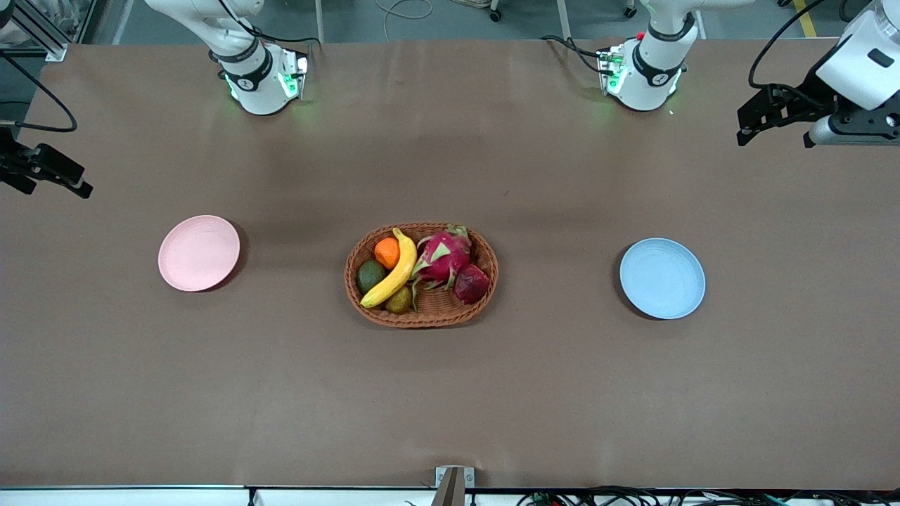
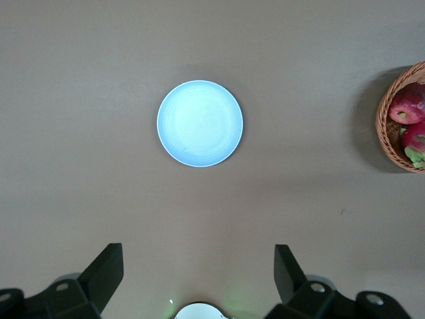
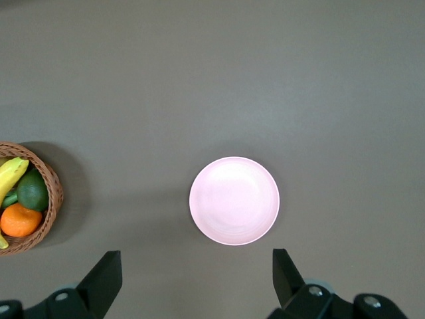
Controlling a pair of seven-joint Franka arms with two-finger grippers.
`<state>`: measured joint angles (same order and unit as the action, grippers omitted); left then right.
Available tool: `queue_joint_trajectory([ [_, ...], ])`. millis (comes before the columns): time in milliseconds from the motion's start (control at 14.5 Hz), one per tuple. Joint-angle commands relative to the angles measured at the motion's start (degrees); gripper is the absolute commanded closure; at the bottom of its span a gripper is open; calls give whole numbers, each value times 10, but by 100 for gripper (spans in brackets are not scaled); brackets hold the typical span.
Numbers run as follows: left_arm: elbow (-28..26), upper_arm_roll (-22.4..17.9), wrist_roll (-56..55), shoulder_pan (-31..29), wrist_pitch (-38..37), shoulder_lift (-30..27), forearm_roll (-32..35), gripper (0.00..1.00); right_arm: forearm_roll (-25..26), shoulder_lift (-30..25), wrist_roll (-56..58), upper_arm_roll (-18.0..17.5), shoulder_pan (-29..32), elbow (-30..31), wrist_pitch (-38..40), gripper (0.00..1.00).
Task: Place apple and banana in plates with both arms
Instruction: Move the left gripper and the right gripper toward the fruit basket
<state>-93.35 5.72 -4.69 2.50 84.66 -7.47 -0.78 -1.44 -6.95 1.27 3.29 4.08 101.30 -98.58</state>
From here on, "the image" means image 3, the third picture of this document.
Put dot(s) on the green avocado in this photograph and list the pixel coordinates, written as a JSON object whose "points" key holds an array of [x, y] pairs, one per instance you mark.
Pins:
{"points": [[32, 191]]}

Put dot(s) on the orange mandarin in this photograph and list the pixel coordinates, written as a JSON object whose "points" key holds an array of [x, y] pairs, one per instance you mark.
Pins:
{"points": [[20, 221]]}

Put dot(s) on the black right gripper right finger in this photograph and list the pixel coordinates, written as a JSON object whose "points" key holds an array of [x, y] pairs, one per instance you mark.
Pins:
{"points": [[292, 292]]}

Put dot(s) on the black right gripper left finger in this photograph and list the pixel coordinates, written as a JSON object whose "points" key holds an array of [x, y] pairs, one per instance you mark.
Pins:
{"points": [[99, 282]]}

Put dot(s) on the pink round plate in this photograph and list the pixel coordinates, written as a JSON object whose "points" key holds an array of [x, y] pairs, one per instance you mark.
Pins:
{"points": [[234, 201]]}

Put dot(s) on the yellow banana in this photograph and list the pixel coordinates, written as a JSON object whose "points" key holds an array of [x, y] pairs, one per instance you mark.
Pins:
{"points": [[10, 172]]}

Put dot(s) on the brown wicker basket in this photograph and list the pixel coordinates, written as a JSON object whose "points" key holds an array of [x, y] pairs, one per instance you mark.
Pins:
{"points": [[53, 206]]}

